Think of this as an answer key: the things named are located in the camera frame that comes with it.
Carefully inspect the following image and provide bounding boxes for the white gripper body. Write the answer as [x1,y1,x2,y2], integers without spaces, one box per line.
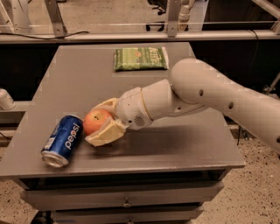
[115,87,152,130]

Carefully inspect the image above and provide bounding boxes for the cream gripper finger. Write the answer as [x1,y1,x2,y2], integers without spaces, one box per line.
[93,98,118,115]
[85,119,128,147]

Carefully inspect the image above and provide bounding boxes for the red apple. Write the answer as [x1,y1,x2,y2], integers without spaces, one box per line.
[83,108,112,136]

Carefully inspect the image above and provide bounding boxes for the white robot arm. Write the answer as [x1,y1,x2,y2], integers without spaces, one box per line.
[84,58,280,153]

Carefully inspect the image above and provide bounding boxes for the blue pepsi can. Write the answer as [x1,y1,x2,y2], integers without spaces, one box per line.
[40,115,83,168]

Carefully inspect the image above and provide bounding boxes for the green chip bag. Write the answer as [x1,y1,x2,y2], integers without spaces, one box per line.
[114,47,169,71]

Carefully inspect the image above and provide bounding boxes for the grey drawer cabinet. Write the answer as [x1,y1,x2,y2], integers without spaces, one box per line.
[0,45,244,224]

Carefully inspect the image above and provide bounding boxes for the upper grey drawer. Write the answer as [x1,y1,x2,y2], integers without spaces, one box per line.
[21,181,224,210]

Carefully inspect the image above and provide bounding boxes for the grey drawer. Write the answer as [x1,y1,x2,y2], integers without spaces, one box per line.
[21,181,224,210]
[52,206,203,224]

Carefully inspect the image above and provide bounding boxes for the lower grey drawer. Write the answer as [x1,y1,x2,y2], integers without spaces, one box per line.
[52,206,203,224]

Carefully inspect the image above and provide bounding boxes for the white cylinder at left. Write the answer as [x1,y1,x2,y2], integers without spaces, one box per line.
[0,88,16,110]

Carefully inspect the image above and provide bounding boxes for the black cable on rail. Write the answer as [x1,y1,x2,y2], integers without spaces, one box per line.
[0,30,91,40]

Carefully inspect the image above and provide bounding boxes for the metal frame post left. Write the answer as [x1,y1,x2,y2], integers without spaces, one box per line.
[44,0,67,37]

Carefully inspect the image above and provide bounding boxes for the metal frame post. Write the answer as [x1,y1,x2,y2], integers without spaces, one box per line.
[167,0,181,38]
[44,0,67,37]

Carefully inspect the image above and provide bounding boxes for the metal frame post centre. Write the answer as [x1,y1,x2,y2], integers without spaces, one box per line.
[167,0,181,38]

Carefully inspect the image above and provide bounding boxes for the horizontal metal rail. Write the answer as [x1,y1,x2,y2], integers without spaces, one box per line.
[0,30,280,44]

